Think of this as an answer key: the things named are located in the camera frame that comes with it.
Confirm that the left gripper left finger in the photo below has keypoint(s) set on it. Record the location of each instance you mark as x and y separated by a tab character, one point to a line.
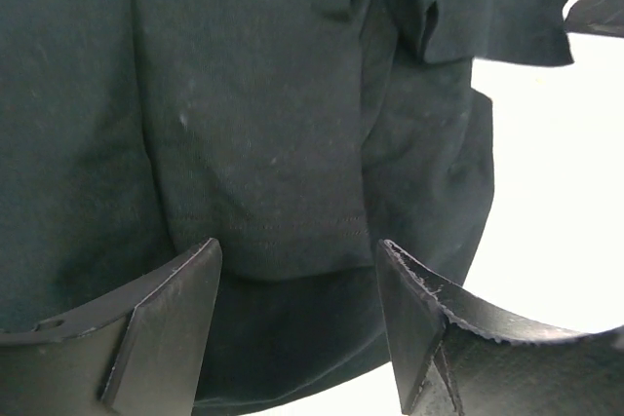
136	350

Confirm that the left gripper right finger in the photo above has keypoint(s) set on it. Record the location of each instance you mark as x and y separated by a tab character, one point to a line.
454	353

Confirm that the black t-shirt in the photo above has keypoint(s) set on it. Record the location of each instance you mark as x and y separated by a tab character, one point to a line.
297	133

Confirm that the black clothes pile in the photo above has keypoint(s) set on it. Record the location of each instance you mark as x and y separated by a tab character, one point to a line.
596	17

